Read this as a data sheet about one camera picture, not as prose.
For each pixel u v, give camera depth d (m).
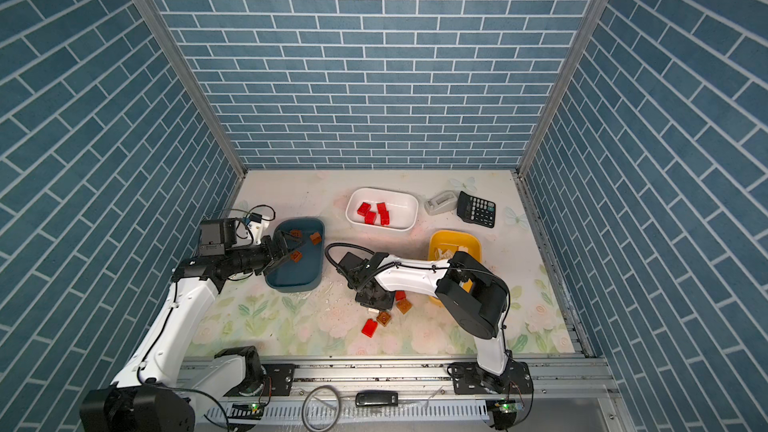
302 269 0.89
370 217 1.04
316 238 0.97
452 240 0.99
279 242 0.69
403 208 1.09
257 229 0.72
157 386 0.39
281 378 0.74
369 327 0.83
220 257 0.59
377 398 0.70
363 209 1.07
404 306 0.85
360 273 0.66
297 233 0.99
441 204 1.07
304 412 0.69
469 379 0.74
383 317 0.84
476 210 1.06
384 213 1.05
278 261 0.68
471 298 0.49
